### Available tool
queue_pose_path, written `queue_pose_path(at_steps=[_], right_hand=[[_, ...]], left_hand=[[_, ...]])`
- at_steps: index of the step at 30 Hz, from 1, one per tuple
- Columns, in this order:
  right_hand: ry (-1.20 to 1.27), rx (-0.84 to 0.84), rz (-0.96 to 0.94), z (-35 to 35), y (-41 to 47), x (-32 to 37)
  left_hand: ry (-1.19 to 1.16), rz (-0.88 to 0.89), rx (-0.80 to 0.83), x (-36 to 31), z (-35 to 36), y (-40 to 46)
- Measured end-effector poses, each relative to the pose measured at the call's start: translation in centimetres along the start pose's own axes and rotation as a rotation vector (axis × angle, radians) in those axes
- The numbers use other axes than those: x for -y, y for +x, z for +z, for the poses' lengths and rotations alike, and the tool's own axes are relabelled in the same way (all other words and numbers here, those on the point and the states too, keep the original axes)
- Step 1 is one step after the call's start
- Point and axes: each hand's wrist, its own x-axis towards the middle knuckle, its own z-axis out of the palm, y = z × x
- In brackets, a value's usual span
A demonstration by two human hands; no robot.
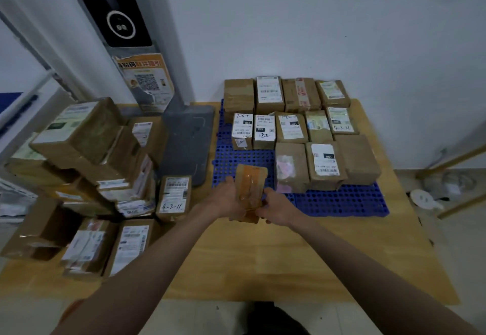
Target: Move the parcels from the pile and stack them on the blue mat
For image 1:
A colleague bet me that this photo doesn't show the small taped cardboard box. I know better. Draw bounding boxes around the small taped cardboard box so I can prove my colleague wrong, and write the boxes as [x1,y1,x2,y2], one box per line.
[233,163,269,225]

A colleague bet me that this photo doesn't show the person's left hand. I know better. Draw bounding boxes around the person's left hand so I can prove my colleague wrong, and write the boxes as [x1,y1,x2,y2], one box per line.
[204,176,248,222]

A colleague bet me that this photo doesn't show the wooden rack frame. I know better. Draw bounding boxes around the wooden rack frame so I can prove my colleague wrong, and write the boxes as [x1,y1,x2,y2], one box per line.
[415,144,486,220]

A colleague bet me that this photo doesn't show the rows of labelled brown parcels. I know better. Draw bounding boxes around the rows of labelled brown parcels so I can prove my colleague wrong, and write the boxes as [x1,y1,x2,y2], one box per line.
[222,76,382,194]

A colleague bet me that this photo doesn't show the clear plastic bag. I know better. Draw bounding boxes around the clear plastic bag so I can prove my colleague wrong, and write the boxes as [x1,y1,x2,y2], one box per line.
[423,170,477,199]

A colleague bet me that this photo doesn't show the person's black shoe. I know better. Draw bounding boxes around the person's black shoe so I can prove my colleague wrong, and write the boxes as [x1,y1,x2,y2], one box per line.
[247,301,310,335]

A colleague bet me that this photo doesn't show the person's right hand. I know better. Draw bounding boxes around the person's right hand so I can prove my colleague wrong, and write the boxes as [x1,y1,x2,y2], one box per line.
[254,188,305,229]

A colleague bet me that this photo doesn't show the white plastic mailer bag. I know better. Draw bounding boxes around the white plastic mailer bag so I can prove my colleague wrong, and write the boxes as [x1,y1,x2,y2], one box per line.
[0,177,38,218]

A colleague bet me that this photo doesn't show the blue plastic pallet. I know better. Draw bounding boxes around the blue plastic pallet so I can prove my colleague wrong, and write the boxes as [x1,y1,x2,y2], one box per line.
[211,99,391,218]

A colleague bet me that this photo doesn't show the white round device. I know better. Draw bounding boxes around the white round device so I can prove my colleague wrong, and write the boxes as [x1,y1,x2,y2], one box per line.
[410,189,445,212]

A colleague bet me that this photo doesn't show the person's left forearm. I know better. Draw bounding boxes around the person's left forearm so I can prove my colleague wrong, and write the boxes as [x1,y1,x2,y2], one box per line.
[51,196,214,335]

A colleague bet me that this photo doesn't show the person's right forearm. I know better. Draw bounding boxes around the person's right forearm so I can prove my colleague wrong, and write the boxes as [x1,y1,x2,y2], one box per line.
[290,211,484,335]

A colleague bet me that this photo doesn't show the orange paper poster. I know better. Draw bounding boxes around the orange paper poster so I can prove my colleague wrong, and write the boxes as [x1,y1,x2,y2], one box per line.
[113,53,175,114]

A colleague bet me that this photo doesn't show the pile of cardboard parcels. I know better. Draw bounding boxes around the pile of cardboard parcels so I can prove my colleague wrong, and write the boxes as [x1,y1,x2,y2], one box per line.
[0,97,193,281]

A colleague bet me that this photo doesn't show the grey kiosk stand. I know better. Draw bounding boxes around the grey kiosk stand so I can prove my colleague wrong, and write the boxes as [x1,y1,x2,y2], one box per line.
[57,0,216,187]

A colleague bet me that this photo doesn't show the black kiosk screen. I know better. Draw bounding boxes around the black kiosk screen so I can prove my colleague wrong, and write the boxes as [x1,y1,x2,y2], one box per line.
[64,0,153,48]

